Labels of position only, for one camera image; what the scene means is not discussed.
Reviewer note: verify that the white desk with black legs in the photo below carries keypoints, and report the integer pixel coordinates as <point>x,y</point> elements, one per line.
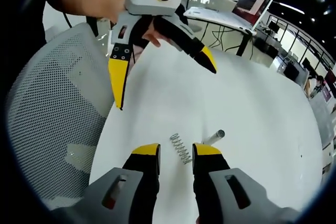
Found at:
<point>225,35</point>

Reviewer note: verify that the white open laptop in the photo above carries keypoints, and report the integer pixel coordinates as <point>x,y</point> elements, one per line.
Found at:
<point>236,9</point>

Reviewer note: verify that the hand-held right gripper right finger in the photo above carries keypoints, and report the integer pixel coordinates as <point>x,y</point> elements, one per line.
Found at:
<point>210,179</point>

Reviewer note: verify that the grey mesh office chair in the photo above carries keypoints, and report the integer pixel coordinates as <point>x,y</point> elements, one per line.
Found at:
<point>60,108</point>

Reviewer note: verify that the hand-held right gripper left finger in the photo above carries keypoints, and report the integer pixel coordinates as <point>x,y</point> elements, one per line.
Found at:
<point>136,182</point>

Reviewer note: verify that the small steel coil spring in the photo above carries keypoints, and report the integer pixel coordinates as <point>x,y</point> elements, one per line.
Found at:
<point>181,149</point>

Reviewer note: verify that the silver metal pin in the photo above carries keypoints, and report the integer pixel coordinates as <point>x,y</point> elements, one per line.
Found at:
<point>215,137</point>

